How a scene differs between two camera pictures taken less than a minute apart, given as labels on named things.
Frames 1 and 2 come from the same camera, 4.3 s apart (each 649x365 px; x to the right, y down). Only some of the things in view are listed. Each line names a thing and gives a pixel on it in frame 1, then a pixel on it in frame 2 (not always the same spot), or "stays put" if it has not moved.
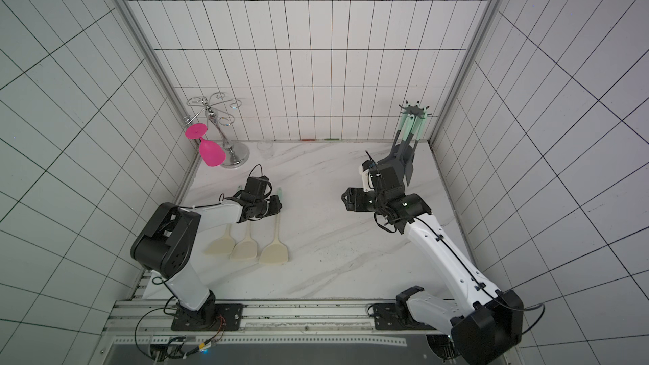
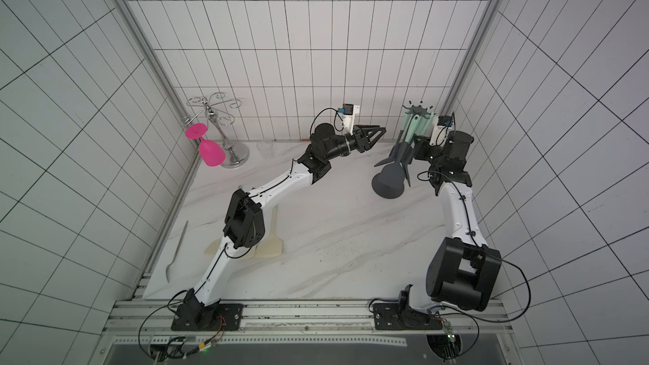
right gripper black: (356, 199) → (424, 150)
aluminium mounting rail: (151, 321) stays put
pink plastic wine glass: (210, 153) stays put
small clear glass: (266, 149) stays put
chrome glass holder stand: (237, 154) stays put
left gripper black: (275, 209) → (365, 143)
